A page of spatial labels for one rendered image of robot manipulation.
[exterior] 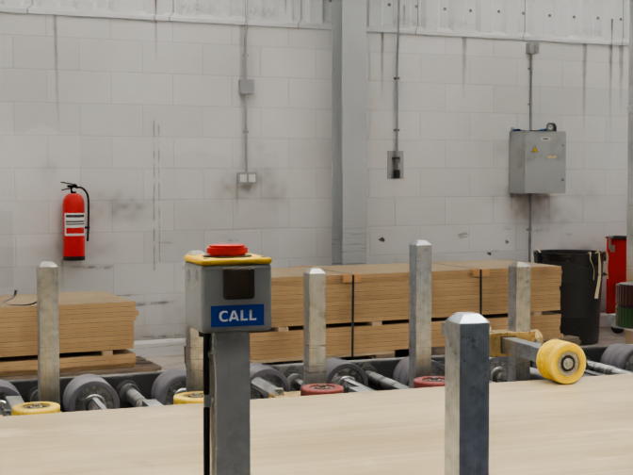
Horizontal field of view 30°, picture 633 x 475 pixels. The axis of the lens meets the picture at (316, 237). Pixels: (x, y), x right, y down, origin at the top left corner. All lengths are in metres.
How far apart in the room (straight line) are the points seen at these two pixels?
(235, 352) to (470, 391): 0.26
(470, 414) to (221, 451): 0.27
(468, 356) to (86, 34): 7.35
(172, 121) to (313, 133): 1.11
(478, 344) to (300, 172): 7.71
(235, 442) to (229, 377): 0.06
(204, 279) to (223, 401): 0.12
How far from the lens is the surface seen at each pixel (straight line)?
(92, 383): 2.62
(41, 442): 1.84
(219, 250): 1.13
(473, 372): 1.24
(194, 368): 2.27
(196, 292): 1.13
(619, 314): 1.41
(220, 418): 1.15
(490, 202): 9.71
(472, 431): 1.25
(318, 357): 2.35
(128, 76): 8.51
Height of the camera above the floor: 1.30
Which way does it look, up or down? 3 degrees down
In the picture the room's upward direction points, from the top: straight up
